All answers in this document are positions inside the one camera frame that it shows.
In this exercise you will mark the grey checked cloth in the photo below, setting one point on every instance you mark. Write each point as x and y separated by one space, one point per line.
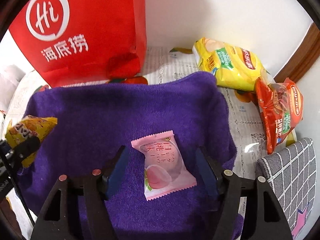
282 170

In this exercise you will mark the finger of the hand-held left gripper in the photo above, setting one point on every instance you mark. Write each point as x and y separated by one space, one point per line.
26 147

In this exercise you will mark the red paper bag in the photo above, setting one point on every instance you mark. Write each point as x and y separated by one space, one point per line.
100 17

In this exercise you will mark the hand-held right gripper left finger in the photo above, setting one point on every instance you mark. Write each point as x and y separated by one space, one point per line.
117 172

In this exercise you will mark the yellow snack packet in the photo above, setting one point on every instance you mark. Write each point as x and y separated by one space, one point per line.
32 127

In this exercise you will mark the brown wooden door frame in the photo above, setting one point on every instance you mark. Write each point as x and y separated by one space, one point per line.
300 55

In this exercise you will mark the white paper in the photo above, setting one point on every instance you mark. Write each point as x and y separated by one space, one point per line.
10 85

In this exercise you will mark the purple towel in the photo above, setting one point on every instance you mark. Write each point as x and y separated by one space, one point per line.
100 110

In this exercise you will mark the red chips bag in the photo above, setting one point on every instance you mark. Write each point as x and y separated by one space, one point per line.
272 110

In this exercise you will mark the pink peach snack packet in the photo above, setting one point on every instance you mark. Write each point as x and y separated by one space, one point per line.
162 165

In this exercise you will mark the yellow chips bag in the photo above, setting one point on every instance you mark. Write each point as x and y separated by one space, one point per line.
232 72

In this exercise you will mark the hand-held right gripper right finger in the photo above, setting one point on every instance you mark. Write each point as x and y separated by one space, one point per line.
206 176

